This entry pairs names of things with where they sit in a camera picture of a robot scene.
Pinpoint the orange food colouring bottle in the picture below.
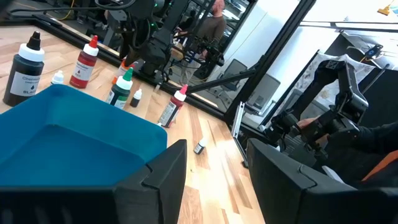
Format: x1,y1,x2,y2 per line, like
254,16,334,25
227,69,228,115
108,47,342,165
111,57,137,85

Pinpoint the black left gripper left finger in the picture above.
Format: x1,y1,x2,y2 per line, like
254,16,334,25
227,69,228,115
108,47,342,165
112,139,188,224

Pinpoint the person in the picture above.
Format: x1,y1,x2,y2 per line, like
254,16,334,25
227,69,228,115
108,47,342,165
195,0,228,63
297,116,398,190

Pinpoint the person's hand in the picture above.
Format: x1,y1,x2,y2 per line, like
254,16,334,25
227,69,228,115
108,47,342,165
297,116,321,130

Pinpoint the large black food colouring bottle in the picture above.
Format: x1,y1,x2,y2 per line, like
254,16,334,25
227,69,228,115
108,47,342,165
2,30,45,108

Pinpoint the blue plastic tray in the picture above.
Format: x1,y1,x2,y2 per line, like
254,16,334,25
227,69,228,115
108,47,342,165
0,83,169,187

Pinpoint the red food colouring bottle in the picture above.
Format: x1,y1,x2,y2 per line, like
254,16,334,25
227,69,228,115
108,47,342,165
69,35,100,89

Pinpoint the pink food colouring bottle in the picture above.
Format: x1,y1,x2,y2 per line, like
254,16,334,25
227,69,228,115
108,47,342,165
157,84,189,129

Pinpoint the green food colouring bottle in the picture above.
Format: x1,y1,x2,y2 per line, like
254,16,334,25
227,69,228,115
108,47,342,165
105,67,134,110

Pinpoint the small white-capped dropper bottle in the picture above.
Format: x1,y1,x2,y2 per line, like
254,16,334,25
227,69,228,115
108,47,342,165
129,88,143,108
50,70,65,85
193,138,208,156

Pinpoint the silver metal bracket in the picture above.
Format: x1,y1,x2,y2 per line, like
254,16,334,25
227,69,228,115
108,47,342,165
231,101,246,139

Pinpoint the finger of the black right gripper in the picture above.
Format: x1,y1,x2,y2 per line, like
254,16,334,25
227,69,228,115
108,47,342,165
123,45,141,68

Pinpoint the grey chair back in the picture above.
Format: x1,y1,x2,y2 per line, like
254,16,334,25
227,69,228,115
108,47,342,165
221,58,249,91
245,73,282,110

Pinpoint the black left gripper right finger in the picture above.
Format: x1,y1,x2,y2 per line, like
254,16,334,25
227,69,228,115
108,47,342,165
247,138,358,224

